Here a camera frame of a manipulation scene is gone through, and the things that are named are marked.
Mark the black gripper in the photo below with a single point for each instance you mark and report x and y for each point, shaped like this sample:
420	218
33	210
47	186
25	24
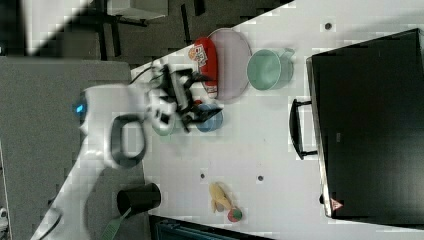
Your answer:
180	94

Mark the light green mug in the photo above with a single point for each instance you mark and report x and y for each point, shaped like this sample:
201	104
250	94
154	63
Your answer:
270	69

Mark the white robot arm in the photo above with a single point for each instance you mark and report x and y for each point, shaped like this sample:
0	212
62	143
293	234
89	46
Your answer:
112	118

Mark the blue cup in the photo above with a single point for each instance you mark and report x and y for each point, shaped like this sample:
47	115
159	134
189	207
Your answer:
212	123

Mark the red ketchup bottle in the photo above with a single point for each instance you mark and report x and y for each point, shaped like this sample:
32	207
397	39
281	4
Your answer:
206	58

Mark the green oval colander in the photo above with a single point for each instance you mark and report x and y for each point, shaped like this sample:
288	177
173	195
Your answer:
163	128

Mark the lilac round plate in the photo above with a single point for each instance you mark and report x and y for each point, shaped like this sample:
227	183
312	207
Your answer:
233	53

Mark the yellow banana toy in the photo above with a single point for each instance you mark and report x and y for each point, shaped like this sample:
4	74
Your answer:
218	197

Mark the black cylinder lower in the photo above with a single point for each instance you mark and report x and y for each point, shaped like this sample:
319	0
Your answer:
138	199

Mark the red strawberry toy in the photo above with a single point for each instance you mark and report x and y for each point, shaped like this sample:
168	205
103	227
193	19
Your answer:
235	215

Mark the green brush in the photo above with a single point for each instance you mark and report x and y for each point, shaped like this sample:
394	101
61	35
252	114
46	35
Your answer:
113	226

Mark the blue metal frame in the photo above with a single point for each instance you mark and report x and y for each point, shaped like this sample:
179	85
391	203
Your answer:
170	229

